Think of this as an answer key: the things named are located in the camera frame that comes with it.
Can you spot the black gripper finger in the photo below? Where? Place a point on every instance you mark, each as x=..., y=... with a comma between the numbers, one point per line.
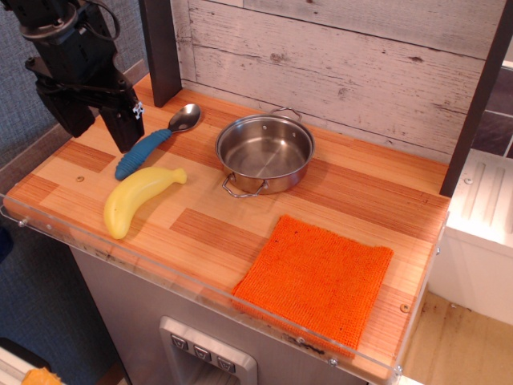
x=124, y=125
x=73, y=115

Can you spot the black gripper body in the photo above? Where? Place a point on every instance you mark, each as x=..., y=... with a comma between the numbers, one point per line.
x=75, y=67

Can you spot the stainless steel pot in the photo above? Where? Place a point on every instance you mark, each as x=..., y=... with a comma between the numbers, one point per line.
x=264, y=153

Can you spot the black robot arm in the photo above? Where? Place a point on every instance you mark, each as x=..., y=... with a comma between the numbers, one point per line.
x=28, y=10

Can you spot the orange knitted cloth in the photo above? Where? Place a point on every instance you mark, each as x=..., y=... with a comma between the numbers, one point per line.
x=310, y=279

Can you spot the yellow plastic banana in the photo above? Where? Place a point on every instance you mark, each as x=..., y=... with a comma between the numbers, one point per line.
x=134, y=191

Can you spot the clear acrylic edge guard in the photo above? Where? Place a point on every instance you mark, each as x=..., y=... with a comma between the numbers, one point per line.
x=204, y=243

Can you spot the grey toy fridge cabinet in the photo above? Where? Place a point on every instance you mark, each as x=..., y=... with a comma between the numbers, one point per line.
x=131, y=307

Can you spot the silver dispenser button panel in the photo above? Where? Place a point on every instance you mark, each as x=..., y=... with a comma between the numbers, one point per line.
x=197, y=358

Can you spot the yellow object bottom left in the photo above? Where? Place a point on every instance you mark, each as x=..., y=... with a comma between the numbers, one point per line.
x=41, y=376

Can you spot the blue handled metal spoon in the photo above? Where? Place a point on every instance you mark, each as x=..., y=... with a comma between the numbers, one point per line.
x=185, y=119

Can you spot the dark left shelf post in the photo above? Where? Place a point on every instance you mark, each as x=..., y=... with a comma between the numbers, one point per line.
x=162, y=53

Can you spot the dark shelf post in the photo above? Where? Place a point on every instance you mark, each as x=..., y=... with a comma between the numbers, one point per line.
x=488, y=77
x=162, y=53

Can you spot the dark right shelf post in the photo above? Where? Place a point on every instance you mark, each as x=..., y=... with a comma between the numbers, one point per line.
x=488, y=77

